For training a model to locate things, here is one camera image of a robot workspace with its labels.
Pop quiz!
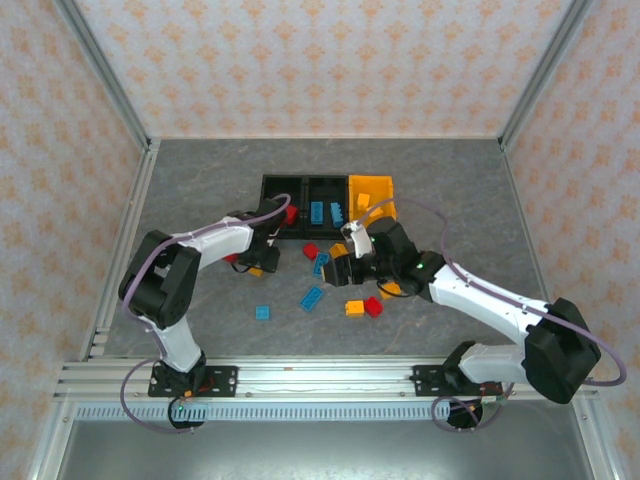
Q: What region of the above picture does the aluminium frame post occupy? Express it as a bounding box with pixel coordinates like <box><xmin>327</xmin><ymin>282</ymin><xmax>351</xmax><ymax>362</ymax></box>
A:
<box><xmin>54</xmin><ymin>0</ymin><xmax>154</xmax><ymax>151</ymax></box>
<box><xmin>499</xmin><ymin>0</ymin><xmax>596</xmax><ymax>151</ymax></box>

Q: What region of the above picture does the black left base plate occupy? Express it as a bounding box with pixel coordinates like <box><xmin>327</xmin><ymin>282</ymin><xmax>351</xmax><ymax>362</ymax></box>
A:
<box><xmin>148</xmin><ymin>364</ymin><xmax>239</xmax><ymax>399</ymax></box>

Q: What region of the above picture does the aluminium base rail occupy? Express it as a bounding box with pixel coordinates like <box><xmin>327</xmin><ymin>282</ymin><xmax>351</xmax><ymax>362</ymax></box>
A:
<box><xmin>54</xmin><ymin>355</ymin><xmax>599</xmax><ymax>401</ymax></box>

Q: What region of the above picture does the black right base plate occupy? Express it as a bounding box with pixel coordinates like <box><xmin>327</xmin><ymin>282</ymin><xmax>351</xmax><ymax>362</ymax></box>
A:
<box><xmin>412</xmin><ymin>364</ymin><xmax>501</xmax><ymax>397</ymax></box>

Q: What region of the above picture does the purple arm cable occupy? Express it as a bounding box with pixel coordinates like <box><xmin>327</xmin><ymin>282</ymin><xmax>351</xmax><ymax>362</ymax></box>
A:
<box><xmin>357</xmin><ymin>197</ymin><xmax>628</xmax><ymax>432</ymax></box>
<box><xmin>121</xmin><ymin>192</ymin><xmax>294</xmax><ymax>435</ymax></box>

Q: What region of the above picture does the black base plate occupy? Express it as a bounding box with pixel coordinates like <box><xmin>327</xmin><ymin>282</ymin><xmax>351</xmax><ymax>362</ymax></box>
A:
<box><xmin>148</xmin><ymin>364</ymin><xmax>239</xmax><ymax>399</ymax></box>
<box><xmin>412</xmin><ymin>364</ymin><xmax>501</xmax><ymax>397</ymax></box>

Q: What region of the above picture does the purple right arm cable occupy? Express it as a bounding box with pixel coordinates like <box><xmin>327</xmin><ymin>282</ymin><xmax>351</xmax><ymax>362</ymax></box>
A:
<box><xmin>357</xmin><ymin>197</ymin><xmax>628</xmax><ymax>432</ymax></box>

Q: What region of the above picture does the grey slotted cable duct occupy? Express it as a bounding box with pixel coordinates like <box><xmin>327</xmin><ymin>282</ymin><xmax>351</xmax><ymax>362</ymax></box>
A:
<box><xmin>74</xmin><ymin>403</ymin><xmax>481</xmax><ymax>422</ymax></box>

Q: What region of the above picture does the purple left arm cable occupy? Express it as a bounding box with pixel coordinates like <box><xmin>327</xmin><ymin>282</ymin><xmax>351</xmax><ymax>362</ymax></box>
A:
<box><xmin>121</xmin><ymin>192</ymin><xmax>294</xmax><ymax>435</ymax></box>

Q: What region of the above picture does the black plastic bin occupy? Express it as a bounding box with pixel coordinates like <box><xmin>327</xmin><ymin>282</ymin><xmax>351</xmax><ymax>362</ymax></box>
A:
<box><xmin>304</xmin><ymin>174</ymin><xmax>351</xmax><ymax>240</ymax></box>
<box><xmin>261</xmin><ymin>173</ymin><xmax>307</xmax><ymax>240</ymax></box>

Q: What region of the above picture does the yellow plastic bin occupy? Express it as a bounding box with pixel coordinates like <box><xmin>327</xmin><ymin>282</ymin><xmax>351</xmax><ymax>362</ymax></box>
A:
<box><xmin>347</xmin><ymin>173</ymin><xmax>400</xmax><ymax>224</ymax></box>

